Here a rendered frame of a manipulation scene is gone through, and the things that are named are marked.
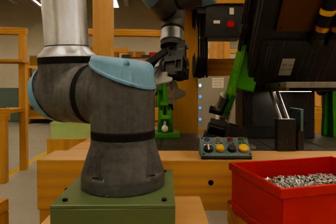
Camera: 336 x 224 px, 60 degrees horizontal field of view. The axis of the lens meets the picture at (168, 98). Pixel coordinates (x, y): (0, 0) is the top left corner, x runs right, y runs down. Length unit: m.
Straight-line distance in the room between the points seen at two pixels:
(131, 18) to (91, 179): 10.96
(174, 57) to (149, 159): 0.43
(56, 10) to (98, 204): 0.35
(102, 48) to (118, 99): 1.04
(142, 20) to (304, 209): 10.91
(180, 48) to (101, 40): 0.68
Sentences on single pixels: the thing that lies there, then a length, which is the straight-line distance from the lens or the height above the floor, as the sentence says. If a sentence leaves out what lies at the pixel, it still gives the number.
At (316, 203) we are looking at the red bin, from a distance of 0.66.
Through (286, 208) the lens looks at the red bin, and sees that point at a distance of 0.62.
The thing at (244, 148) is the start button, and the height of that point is 0.93.
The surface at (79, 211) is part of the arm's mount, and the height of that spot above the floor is 0.92.
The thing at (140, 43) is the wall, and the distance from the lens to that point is 11.19.
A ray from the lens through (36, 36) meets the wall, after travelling 11.91.
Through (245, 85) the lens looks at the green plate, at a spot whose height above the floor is 1.12.
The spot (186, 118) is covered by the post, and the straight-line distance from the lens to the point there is 1.46.
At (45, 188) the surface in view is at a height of 0.81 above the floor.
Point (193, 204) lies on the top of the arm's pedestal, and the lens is 0.69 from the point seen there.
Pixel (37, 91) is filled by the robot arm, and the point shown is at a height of 1.10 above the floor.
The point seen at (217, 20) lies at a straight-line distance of 1.40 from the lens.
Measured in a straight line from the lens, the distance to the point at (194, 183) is 0.89.
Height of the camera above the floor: 1.10
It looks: 1 degrees down
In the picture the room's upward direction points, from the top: straight up
